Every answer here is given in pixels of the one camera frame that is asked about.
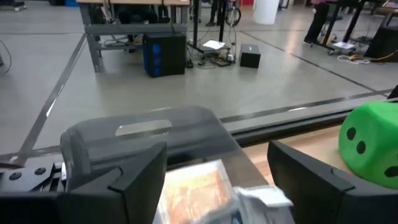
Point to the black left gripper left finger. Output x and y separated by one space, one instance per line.
93 208

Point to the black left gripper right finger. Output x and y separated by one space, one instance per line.
326 205

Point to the blue white playing card box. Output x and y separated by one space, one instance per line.
264 202

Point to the green foam die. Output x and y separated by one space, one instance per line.
376 130

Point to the grey translucent plastic bin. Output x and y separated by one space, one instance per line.
186 130

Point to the small black box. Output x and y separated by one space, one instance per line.
250 56

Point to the black computer tower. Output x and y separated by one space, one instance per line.
164 53

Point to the black cart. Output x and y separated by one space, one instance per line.
382 42

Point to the person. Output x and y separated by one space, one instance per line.
317 21
214 12

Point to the grey metal workbench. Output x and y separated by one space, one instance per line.
133 28

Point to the white paper sheet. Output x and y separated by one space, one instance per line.
214 44

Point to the white cylinder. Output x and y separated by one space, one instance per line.
265 11

